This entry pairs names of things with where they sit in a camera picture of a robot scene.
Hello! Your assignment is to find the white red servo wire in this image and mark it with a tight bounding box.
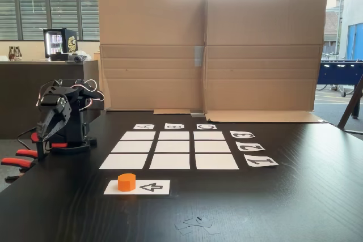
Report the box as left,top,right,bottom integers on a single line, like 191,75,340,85
36,79,105,112

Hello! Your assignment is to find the paper label number 1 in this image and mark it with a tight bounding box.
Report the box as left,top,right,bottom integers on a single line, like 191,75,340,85
243,154,279,167

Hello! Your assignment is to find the black power cable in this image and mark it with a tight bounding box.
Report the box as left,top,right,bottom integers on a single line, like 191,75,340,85
16,128,37,148

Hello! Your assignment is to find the round orange token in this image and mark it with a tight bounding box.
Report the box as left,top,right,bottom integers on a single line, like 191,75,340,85
117,173,136,192

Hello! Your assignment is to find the brown wooden stand leg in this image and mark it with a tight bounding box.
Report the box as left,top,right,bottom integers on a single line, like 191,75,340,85
337,73,363,135

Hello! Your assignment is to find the dark counter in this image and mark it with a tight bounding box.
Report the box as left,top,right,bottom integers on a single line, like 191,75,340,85
0,60,100,140

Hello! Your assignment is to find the white crumpled sheet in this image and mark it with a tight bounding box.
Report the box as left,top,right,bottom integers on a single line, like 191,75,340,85
74,50,93,61

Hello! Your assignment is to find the small black box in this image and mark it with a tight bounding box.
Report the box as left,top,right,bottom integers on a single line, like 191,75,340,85
50,52,69,62

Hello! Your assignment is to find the paper label number 2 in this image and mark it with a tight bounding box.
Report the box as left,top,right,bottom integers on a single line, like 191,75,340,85
235,141,266,152

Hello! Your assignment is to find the paper label number 3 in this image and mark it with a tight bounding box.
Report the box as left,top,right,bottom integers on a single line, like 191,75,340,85
229,130,255,139

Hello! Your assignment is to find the grey projector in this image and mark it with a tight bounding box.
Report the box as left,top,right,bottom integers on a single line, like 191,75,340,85
67,54,87,63

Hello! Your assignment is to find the brown cardboard panel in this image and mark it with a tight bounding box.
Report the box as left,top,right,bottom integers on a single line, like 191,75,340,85
98,0,209,115
204,0,328,124

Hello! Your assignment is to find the black mini fridge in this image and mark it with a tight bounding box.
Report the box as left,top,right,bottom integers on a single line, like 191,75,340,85
43,28,78,59

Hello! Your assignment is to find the red black bar clamp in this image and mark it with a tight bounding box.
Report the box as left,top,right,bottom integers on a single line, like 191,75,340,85
15,131,69,161
1,156,36,183

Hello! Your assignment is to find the white paper grid square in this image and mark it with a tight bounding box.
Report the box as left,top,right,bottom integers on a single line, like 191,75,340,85
149,154,191,169
195,154,240,170
158,131,190,141
119,131,156,141
193,131,226,141
194,141,232,153
99,154,149,169
155,141,190,153
111,141,153,153

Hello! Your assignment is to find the white arrow paper sheet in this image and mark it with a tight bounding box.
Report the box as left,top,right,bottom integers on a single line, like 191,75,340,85
103,180,171,196

